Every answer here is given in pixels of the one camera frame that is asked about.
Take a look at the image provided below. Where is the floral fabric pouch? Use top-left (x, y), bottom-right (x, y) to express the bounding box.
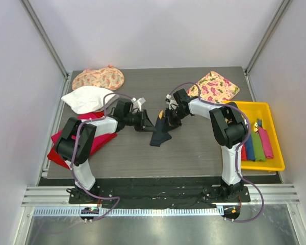
top-left (71, 65), bottom-right (125, 91)

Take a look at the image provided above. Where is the magenta cloth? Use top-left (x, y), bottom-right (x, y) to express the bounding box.
top-left (51, 111), bottom-right (117, 156)

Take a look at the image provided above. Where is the blue rolled napkin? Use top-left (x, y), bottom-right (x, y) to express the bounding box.
top-left (245, 137), bottom-right (256, 161)

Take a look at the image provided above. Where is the iridescent metal spoon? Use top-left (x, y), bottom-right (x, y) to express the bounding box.
top-left (253, 121), bottom-right (259, 133)

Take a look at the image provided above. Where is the red rolled napkin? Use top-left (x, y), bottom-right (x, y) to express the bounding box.
top-left (241, 146), bottom-right (247, 161)

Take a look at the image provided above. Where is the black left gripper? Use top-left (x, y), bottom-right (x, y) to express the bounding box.
top-left (124, 109), bottom-right (157, 132)

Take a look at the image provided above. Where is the dark blue paper napkin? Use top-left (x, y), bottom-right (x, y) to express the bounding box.
top-left (150, 116), bottom-right (172, 147)

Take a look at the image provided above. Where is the aluminium front rail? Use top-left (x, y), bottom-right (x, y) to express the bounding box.
top-left (22, 184), bottom-right (300, 217)

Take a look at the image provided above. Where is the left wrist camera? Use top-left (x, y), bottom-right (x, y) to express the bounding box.
top-left (112, 97), bottom-right (146, 118)

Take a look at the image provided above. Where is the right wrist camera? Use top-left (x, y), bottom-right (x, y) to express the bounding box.
top-left (165, 89), bottom-right (191, 105)

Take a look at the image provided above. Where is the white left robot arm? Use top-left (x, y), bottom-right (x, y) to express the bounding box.
top-left (55, 110), bottom-right (156, 204)

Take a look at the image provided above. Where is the grey cloth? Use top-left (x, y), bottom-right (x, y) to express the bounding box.
top-left (102, 92), bottom-right (119, 108)

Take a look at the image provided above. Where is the yellow plastic bin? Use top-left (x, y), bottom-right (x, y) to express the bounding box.
top-left (235, 101), bottom-right (285, 172)

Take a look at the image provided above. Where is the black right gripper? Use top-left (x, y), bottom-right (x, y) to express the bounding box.
top-left (164, 108), bottom-right (189, 133)

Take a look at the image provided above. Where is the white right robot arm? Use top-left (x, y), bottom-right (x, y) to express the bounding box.
top-left (163, 98), bottom-right (249, 202)

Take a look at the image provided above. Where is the floral pattern tray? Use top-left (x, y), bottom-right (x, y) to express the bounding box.
top-left (187, 71), bottom-right (240, 103)

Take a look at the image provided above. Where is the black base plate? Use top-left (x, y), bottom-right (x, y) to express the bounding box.
top-left (66, 177), bottom-right (251, 209)

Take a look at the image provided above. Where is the white cloth bag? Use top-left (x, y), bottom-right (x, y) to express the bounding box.
top-left (61, 86), bottom-right (114, 115)

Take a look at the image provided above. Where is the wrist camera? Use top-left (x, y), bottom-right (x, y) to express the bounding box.
top-left (165, 89), bottom-right (191, 105)
top-left (112, 97), bottom-right (146, 118)

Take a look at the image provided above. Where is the red cloth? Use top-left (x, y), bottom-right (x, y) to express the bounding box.
top-left (46, 111), bottom-right (117, 169)

